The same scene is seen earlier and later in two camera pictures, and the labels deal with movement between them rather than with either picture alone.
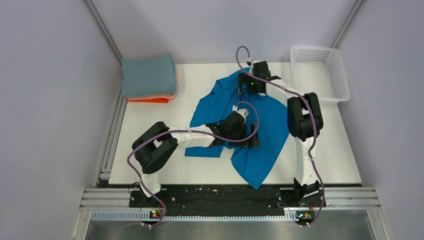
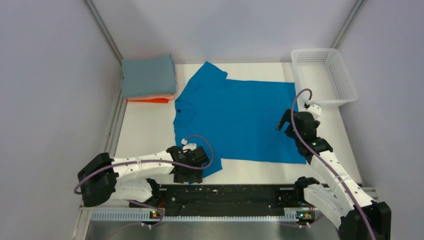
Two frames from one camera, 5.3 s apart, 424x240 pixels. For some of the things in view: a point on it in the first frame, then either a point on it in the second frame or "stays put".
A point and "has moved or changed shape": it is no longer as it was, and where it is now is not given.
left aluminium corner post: x=104 y=30 stays put
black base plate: x=227 y=200 stays put
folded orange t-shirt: x=152 y=100 stays put
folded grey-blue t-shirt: x=149 y=76 stays put
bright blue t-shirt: x=219 y=100 has moved or changed shape
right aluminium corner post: x=353 y=14 stays put
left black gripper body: x=240 y=133 to x=191 y=175
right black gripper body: x=252 y=82 to x=290 y=130
